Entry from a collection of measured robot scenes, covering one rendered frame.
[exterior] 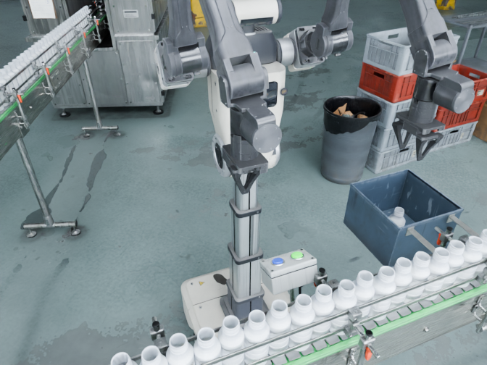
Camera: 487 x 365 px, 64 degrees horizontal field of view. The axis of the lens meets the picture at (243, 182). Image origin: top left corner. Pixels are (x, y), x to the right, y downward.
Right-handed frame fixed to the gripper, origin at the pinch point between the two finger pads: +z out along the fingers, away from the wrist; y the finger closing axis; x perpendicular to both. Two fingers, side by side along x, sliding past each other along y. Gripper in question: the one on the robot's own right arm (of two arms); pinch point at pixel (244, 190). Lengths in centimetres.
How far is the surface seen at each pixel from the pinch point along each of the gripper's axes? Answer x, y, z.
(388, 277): 31.7, 16.0, 24.1
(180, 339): -19.8, 12.3, 26.1
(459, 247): 58, 14, 26
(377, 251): 68, -22, 63
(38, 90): -59, -211, 43
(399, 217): 80, -27, 52
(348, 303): 20.3, 16.7, 27.8
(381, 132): 189, -162, 97
